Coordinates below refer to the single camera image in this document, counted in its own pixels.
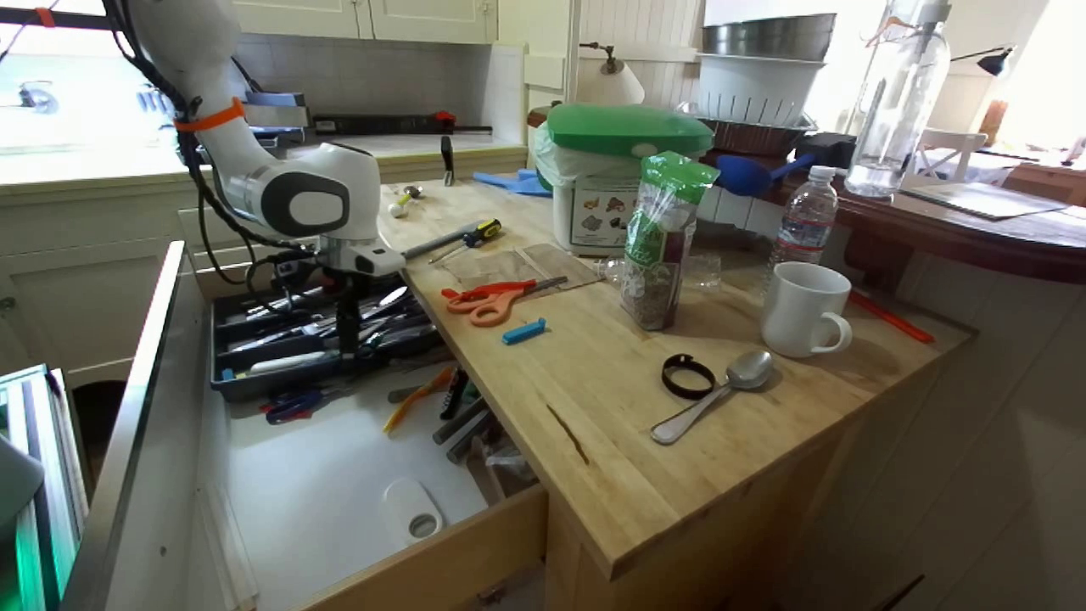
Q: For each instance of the orange yellow baby spoon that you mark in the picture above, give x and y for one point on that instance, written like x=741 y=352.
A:
x=399 y=415

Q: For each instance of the blue handled scissors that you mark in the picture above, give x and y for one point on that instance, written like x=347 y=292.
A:
x=298 y=404

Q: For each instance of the small water bottle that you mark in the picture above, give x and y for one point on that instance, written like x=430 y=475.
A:
x=808 y=218

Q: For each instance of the steel bowl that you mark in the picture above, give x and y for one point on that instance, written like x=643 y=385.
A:
x=804 y=39

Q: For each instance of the orange scissors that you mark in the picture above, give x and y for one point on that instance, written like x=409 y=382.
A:
x=492 y=301

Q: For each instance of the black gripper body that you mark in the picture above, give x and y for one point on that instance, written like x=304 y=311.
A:
x=347 y=292

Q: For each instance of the black ring band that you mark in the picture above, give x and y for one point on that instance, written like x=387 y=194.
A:
x=687 y=378

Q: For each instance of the blue chalk piece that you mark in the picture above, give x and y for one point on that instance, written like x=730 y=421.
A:
x=528 y=330

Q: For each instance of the yellow black screwdriver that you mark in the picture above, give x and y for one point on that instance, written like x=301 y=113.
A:
x=470 y=234

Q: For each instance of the grey cutlery tray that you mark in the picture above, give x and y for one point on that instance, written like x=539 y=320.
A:
x=278 y=340

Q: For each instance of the white wooden drawer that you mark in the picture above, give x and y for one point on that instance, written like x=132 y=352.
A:
x=209 y=505

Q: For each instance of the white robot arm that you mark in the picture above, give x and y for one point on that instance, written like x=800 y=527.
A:
x=321 y=197

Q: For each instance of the clear spray bottle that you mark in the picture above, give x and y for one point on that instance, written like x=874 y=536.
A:
x=901 y=86

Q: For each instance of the white bin with green lid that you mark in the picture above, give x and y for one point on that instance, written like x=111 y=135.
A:
x=593 y=163

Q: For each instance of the white dish rack tub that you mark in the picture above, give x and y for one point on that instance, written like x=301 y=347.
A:
x=754 y=88

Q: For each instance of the green topped jar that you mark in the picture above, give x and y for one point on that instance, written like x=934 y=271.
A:
x=659 y=234

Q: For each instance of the wooden cutting board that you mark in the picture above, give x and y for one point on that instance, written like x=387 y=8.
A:
x=541 y=262

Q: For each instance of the silver spoon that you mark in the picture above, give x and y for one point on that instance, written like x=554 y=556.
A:
x=741 y=374

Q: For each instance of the white mug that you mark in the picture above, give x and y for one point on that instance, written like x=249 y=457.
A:
x=805 y=311

